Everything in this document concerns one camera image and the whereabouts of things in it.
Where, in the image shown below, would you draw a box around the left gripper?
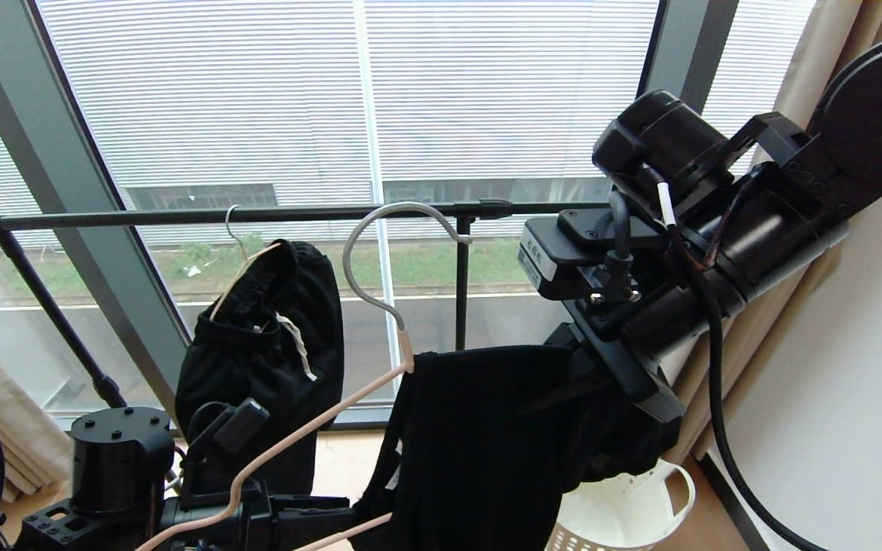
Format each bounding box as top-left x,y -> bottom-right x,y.
158,478 -> 275,551

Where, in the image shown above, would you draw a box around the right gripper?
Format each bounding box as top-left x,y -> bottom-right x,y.
562,266 -> 746,425

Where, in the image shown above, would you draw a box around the black shorts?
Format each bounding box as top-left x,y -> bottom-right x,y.
175,239 -> 346,498

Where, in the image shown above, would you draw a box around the black garment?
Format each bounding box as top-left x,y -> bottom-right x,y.
349,344 -> 683,551

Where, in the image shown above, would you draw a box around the pink clothes hanger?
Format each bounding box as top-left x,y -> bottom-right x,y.
135,201 -> 475,551
209,204 -> 283,322

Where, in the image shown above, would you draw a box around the white laundry basket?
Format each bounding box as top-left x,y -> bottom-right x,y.
544,458 -> 696,551

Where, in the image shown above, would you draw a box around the black clothes rack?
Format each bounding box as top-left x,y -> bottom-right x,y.
0,199 -> 610,410

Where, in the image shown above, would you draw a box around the beige curtain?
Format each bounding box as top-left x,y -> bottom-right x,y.
0,306 -> 74,502
663,0 -> 882,460

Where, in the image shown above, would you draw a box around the window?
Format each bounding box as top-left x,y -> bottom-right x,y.
0,0 -> 817,429

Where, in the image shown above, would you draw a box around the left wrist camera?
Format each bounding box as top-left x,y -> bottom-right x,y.
181,398 -> 271,510

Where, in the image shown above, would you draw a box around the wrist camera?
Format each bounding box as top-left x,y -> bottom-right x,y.
518,208 -> 668,301
181,398 -> 271,510

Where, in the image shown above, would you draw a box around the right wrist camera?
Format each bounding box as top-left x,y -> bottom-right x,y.
518,208 -> 668,301

